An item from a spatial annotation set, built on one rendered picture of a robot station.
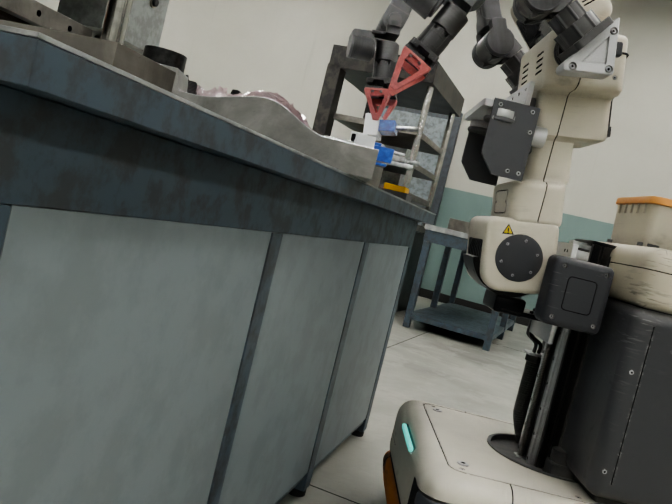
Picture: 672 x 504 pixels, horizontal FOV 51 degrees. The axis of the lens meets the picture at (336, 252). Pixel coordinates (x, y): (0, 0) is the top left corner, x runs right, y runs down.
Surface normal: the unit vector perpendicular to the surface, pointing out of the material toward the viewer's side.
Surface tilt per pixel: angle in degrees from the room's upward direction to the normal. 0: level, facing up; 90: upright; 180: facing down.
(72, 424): 90
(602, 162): 90
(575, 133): 90
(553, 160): 90
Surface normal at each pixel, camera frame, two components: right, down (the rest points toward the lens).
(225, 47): -0.33, -0.03
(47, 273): 0.93, 0.25
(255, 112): 0.01, 0.06
